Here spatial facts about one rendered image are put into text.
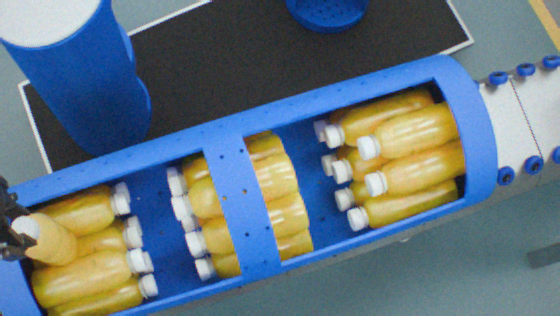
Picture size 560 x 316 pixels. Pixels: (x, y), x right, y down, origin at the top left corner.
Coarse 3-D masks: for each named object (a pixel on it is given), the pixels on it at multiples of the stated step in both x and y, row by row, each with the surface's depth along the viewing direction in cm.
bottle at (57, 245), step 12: (36, 216) 100; (48, 228) 100; (60, 228) 106; (48, 240) 100; (60, 240) 104; (72, 240) 111; (36, 252) 99; (48, 252) 101; (60, 252) 106; (72, 252) 112; (60, 264) 111
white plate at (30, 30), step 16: (0, 0) 137; (16, 0) 137; (32, 0) 137; (48, 0) 137; (64, 0) 137; (80, 0) 137; (96, 0) 137; (0, 16) 136; (16, 16) 136; (32, 16) 136; (48, 16) 136; (64, 16) 136; (80, 16) 136; (0, 32) 135; (16, 32) 135; (32, 32) 135; (48, 32) 135; (64, 32) 135
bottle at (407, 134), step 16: (416, 112) 120; (432, 112) 119; (448, 112) 119; (384, 128) 119; (400, 128) 118; (416, 128) 118; (432, 128) 118; (448, 128) 119; (384, 144) 118; (400, 144) 118; (416, 144) 118; (432, 144) 120
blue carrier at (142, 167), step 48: (336, 96) 117; (432, 96) 136; (480, 96) 115; (144, 144) 117; (192, 144) 113; (240, 144) 112; (288, 144) 136; (480, 144) 115; (48, 192) 110; (144, 192) 133; (240, 192) 109; (480, 192) 120; (144, 240) 134; (240, 240) 110; (336, 240) 130; (0, 288) 104; (192, 288) 125
